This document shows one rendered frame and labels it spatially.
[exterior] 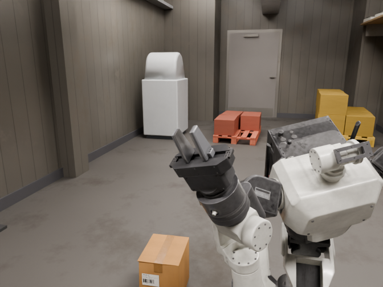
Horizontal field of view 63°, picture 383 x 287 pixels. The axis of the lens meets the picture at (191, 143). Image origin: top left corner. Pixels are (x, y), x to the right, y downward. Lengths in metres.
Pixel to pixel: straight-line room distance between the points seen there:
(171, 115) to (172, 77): 0.68
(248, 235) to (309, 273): 0.62
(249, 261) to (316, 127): 0.49
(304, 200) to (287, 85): 7.58
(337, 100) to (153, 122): 3.22
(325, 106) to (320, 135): 4.91
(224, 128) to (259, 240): 4.92
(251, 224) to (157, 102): 5.17
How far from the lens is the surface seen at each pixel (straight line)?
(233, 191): 0.58
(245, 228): 0.64
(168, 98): 5.65
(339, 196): 0.91
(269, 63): 8.31
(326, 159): 0.82
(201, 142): 0.53
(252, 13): 8.45
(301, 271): 1.23
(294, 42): 8.39
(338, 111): 5.95
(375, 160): 1.00
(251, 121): 5.99
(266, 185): 0.87
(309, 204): 0.88
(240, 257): 0.73
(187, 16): 7.73
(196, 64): 7.62
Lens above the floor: 1.38
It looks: 14 degrees down
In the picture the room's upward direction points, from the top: straight up
